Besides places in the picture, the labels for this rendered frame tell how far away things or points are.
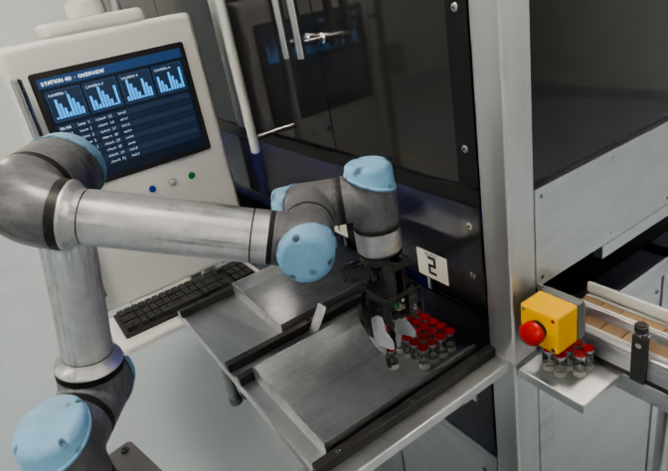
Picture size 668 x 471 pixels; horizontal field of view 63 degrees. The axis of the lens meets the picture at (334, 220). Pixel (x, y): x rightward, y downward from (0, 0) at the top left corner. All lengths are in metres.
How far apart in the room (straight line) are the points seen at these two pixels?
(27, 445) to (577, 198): 0.98
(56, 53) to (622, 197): 1.32
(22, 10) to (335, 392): 5.47
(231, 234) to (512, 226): 0.45
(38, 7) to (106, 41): 4.58
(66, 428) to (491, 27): 0.87
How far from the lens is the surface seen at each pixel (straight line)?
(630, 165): 1.18
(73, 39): 1.57
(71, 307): 0.99
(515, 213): 0.92
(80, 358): 1.04
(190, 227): 0.72
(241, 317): 1.33
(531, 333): 0.94
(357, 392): 1.04
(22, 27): 6.13
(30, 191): 0.78
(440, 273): 1.09
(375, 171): 0.81
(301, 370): 1.12
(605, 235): 1.17
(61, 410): 1.02
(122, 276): 1.70
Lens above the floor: 1.57
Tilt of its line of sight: 24 degrees down
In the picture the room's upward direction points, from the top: 11 degrees counter-clockwise
